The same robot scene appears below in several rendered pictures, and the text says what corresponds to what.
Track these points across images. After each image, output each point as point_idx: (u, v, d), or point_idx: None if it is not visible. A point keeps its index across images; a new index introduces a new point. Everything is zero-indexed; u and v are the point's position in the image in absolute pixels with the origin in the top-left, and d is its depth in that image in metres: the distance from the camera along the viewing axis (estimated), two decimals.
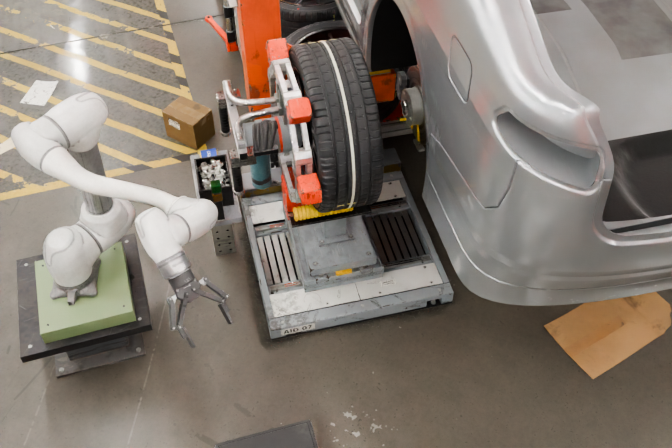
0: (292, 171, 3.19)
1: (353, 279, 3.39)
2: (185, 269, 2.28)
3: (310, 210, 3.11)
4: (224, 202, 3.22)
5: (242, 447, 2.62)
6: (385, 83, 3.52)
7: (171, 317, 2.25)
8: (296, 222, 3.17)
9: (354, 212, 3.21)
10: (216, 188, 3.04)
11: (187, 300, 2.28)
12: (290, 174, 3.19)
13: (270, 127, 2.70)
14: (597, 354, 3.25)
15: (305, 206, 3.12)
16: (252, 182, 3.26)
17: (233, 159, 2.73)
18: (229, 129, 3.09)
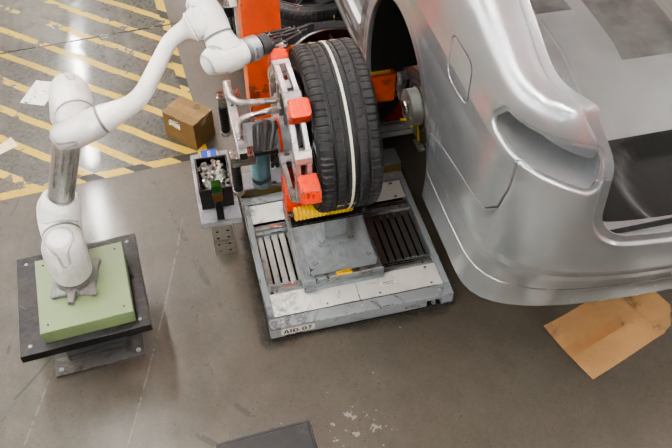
0: (292, 171, 3.19)
1: (353, 279, 3.39)
2: None
3: (310, 210, 3.11)
4: (224, 202, 3.22)
5: (242, 447, 2.62)
6: (385, 83, 3.52)
7: None
8: (296, 222, 3.17)
9: (354, 212, 3.21)
10: (216, 188, 3.04)
11: None
12: (290, 174, 3.19)
13: (270, 127, 2.70)
14: (597, 354, 3.25)
15: (305, 206, 3.12)
16: (252, 182, 3.26)
17: (233, 159, 2.73)
18: (229, 129, 3.09)
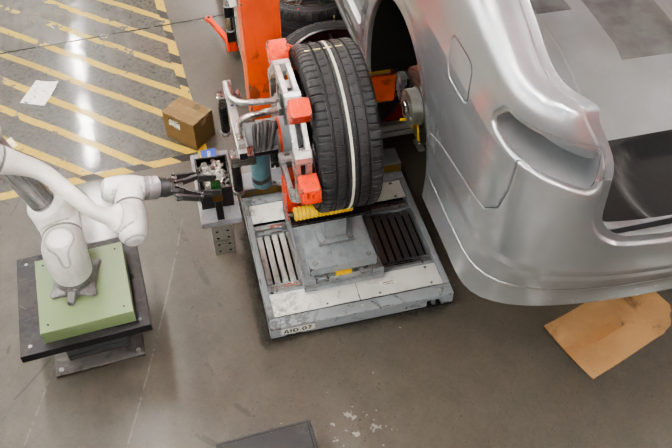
0: (292, 171, 3.19)
1: (353, 279, 3.39)
2: (158, 179, 2.88)
3: (310, 210, 3.11)
4: (224, 202, 3.22)
5: (242, 447, 2.62)
6: (385, 83, 3.52)
7: (193, 196, 2.89)
8: (296, 222, 3.17)
9: (354, 212, 3.21)
10: (216, 188, 3.04)
11: (182, 186, 2.91)
12: (290, 174, 3.18)
13: (270, 127, 2.70)
14: (597, 354, 3.25)
15: (305, 206, 3.12)
16: (252, 182, 3.26)
17: (233, 159, 2.73)
18: (229, 129, 3.09)
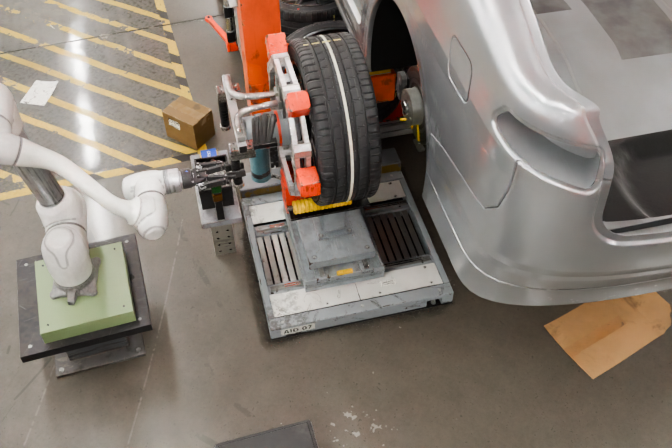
0: (291, 165, 3.22)
1: (354, 279, 3.39)
2: (182, 187, 2.83)
3: (309, 203, 3.14)
4: (224, 202, 3.22)
5: (242, 447, 2.62)
6: (385, 83, 3.52)
7: (213, 166, 2.88)
8: (295, 216, 3.19)
9: (353, 206, 3.23)
10: (216, 188, 3.04)
11: None
12: (289, 168, 3.21)
13: (269, 120, 2.73)
14: (597, 354, 3.25)
15: (304, 200, 3.15)
16: (251, 176, 3.29)
17: (233, 152, 2.75)
18: (229, 123, 3.11)
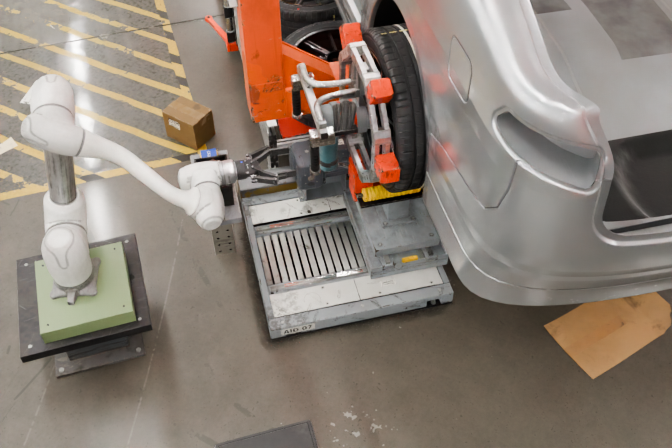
0: (360, 153, 3.27)
1: (418, 266, 3.44)
2: (236, 178, 2.86)
3: (379, 191, 3.19)
4: (224, 202, 3.22)
5: (242, 447, 2.62)
6: None
7: (259, 153, 2.93)
8: (364, 203, 3.24)
9: (420, 193, 3.28)
10: None
11: None
12: (358, 156, 3.26)
13: (350, 107, 2.78)
14: (597, 354, 3.25)
15: (374, 187, 3.20)
16: (319, 164, 3.34)
17: (314, 139, 2.80)
18: (300, 112, 3.16)
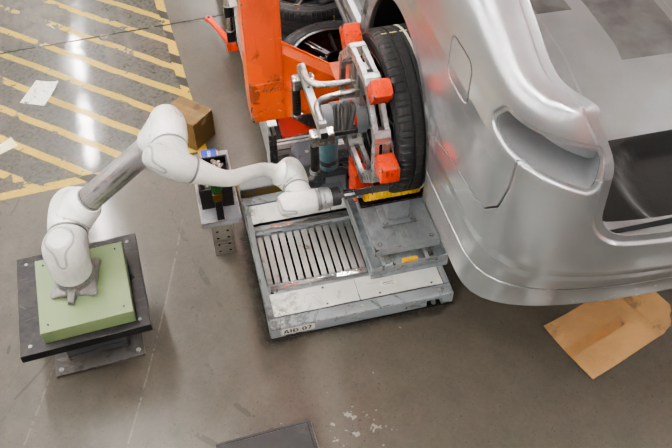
0: (360, 153, 3.27)
1: (418, 266, 3.44)
2: (331, 204, 3.01)
3: (379, 191, 3.19)
4: (224, 202, 3.22)
5: (242, 447, 2.62)
6: None
7: None
8: (364, 203, 3.24)
9: (420, 193, 3.28)
10: (216, 188, 3.04)
11: None
12: (358, 156, 3.26)
13: (350, 107, 2.78)
14: (597, 354, 3.25)
15: None
16: (319, 164, 3.34)
17: (314, 139, 2.80)
18: (300, 112, 3.16)
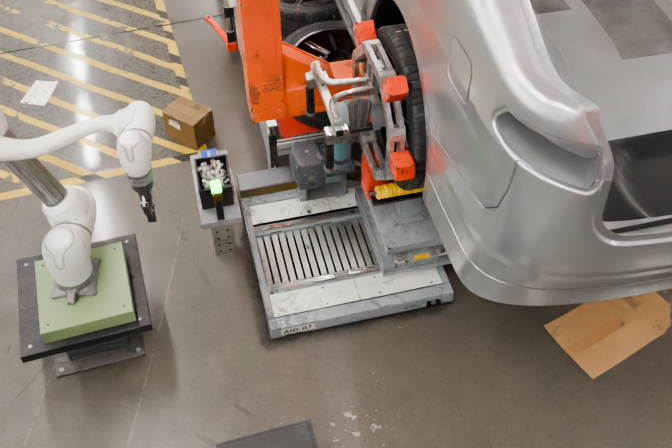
0: (373, 151, 3.28)
1: (430, 264, 3.45)
2: None
3: (392, 189, 3.20)
4: (224, 202, 3.22)
5: (242, 447, 2.62)
6: None
7: None
8: (377, 201, 3.25)
9: None
10: (216, 188, 3.04)
11: None
12: (371, 154, 3.27)
13: (365, 105, 2.79)
14: (597, 354, 3.25)
15: (387, 185, 3.21)
16: None
17: (329, 136, 2.81)
18: (314, 110, 3.17)
